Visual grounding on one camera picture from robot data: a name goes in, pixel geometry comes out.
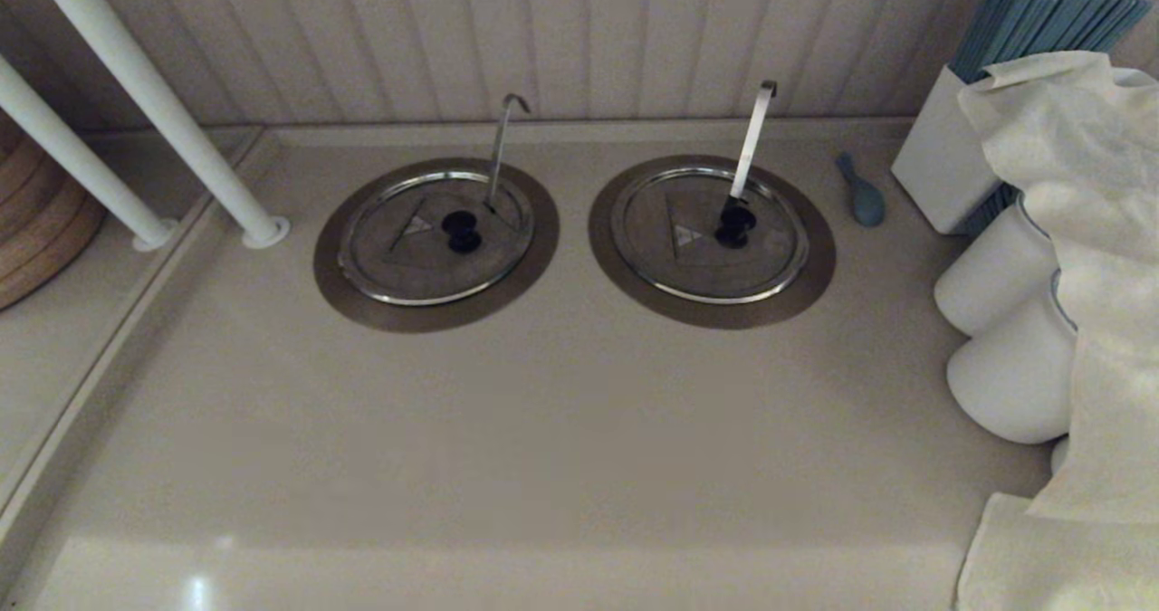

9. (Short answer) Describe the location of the steel ladle hooked handle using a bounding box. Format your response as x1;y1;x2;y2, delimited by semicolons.
484;93;532;215
728;81;779;205

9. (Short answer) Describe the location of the small blue plastic scoop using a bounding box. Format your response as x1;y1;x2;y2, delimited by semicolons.
835;152;886;229

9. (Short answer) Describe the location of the white box holder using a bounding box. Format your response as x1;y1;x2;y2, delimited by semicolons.
890;66;1006;236

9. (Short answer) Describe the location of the white jar blue rim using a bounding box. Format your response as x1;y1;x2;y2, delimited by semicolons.
933;202;1065;339
946;272;1083;446

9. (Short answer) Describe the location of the white cloth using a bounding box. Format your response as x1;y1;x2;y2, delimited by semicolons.
955;52;1159;611

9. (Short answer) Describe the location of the wooden round basket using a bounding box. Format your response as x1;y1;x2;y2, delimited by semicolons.
0;109;108;311

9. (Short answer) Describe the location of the brown round counter ring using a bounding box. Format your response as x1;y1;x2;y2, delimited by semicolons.
313;157;560;334
589;155;837;331

